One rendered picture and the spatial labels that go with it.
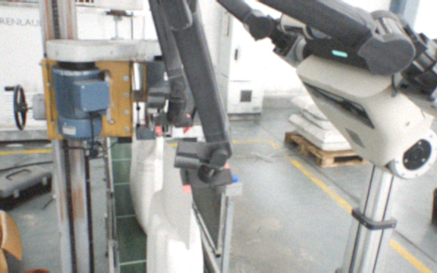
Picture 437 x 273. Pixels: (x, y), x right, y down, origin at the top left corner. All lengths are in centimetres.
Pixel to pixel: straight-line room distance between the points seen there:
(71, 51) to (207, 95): 64
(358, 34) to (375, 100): 26
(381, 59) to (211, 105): 33
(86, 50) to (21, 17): 301
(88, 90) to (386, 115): 87
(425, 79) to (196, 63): 42
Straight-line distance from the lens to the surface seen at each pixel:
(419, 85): 82
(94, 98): 128
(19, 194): 327
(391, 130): 99
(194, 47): 69
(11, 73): 438
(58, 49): 131
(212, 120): 80
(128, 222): 222
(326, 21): 69
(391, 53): 72
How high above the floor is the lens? 156
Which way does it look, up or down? 19 degrees down
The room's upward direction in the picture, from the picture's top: 4 degrees clockwise
